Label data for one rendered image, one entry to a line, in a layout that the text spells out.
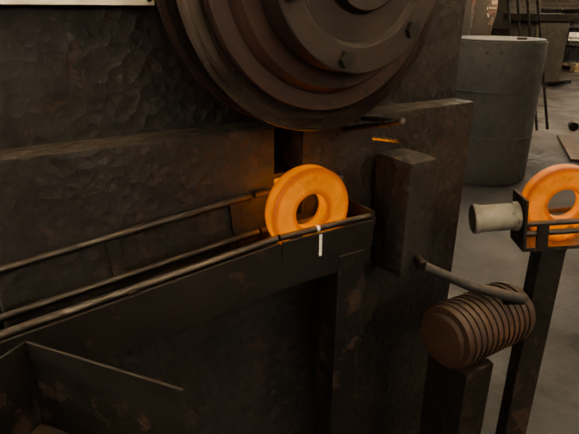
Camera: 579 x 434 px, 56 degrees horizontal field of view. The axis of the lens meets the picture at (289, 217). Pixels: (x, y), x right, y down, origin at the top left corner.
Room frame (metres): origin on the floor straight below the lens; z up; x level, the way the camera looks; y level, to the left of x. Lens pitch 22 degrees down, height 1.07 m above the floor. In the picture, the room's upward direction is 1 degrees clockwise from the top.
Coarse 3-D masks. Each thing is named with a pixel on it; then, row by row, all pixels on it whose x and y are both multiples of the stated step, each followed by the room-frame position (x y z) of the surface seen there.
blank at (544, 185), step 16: (544, 176) 0.99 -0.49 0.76; (560, 176) 0.99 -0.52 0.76; (576, 176) 0.99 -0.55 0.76; (528, 192) 0.99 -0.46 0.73; (544, 192) 0.99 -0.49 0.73; (576, 192) 0.99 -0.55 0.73; (544, 208) 0.99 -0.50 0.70; (576, 208) 1.00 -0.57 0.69; (576, 224) 0.99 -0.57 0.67; (560, 240) 0.99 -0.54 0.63
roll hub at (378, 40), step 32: (320, 0) 0.74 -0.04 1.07; (352, 0) 0.75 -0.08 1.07; (384, 0) 0.78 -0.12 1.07; (416, 0) 0.82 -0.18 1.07; (288, 32) 0.72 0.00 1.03; (320, 32) 0.73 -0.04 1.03; (352, 32) 0.77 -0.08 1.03; (384, 32) 0.80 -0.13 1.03; (320, 64) 0.74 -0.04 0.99; (384, 64) 0.79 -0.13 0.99
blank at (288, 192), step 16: (288, 176) 0.85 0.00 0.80; (304, 176) 0.85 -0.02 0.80; (320, 176) 0.86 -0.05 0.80; (336, 176) 0.88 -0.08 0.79; (272, 192) 0.84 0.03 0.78; (288, 192) 0.83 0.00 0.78; (304, 192) 0.85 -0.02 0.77; (320, 192) 0.86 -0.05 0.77; (336, 192) 0.88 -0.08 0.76; (272, 208) 0.82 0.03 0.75; (288, 208) 0.83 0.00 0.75; (320, 208) 0.89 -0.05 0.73; (336, 208) 0.88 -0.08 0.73; (272, 224) 0.82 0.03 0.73; (288, 224) 0.83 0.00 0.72; (304, 224) 0.88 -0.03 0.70; (320, 224) 0.87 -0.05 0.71
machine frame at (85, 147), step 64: (448, 0) 1.20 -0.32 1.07; (0, 64) 0.74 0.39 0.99; (64, 64) 0.78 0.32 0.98; (128, 64) 0.83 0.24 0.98; (448, 64) 1.21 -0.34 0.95; (0, 128) 0.73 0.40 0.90; (64, 128) 0.78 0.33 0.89; (128, 128) 0.83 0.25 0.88; (192, 128) 0.88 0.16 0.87; (256, 128) 0.89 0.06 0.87; (384, 128) 1.04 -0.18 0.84; (448, 128) 1.14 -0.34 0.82; (0, 192) 0.68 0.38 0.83; (64, 192) 0.72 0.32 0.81; (128, 192) 0.77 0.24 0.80; (192, 192) 0.82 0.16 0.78; (448, 192) 1.16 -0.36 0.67; (0, 256) 0.67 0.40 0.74; (64, 256) 0.71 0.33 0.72; (128, 256) 0.76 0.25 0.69; (448, 256) 1.17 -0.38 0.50; (256, 320) 0.88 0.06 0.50; (384, 320) 1.07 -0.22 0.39; (192, 384) 0.81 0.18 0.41; (256, 384) 0.88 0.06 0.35; (384, 384) 1.08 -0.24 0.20
